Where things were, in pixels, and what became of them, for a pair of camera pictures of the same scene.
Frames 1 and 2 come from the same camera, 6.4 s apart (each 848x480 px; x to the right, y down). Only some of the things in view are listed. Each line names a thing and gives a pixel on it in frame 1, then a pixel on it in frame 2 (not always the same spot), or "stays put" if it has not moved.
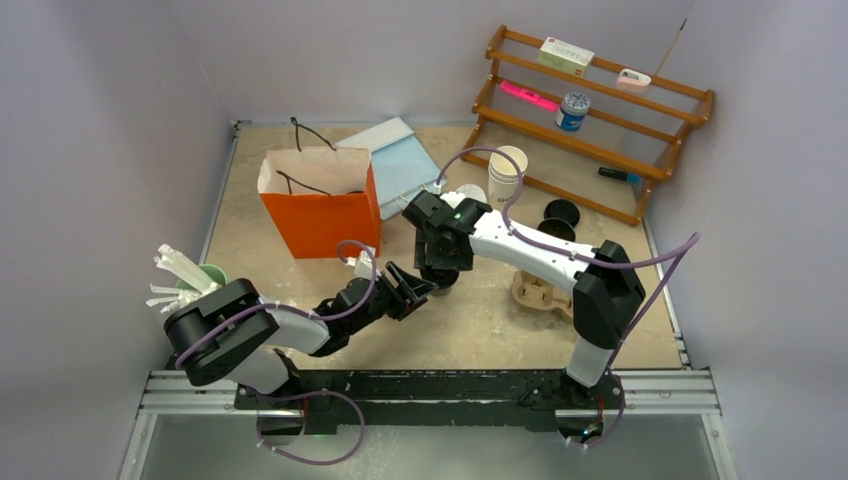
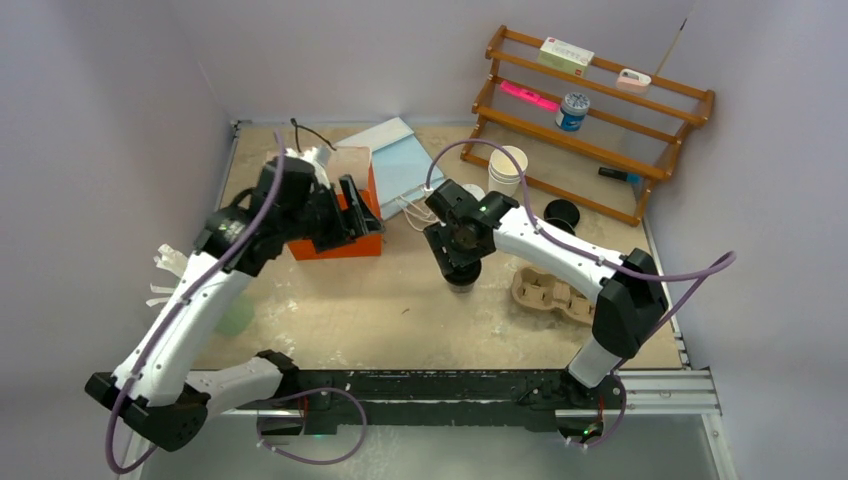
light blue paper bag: (401, 163) stays put
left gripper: (401, 304) to (340, 230)
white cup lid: (472, 191) stays put
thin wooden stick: (670, 48) stays put
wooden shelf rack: (577, 128) stays put
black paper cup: (445, 278) to (460, 278)
